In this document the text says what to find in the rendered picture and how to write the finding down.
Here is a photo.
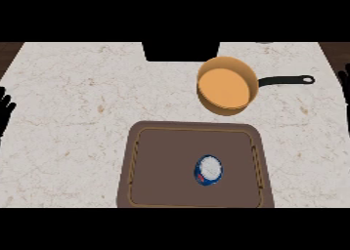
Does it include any brown tray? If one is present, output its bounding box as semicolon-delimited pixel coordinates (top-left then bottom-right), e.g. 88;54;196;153
116;120;276;209

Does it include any blue can with white top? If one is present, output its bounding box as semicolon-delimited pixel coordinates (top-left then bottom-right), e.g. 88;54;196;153
195;154;224;187

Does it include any orange pot with black handle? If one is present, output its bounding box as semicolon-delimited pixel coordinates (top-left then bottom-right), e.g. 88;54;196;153
196;56;318;117

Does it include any black appliance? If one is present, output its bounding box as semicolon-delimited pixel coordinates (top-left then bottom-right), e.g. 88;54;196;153
142;42;222;63

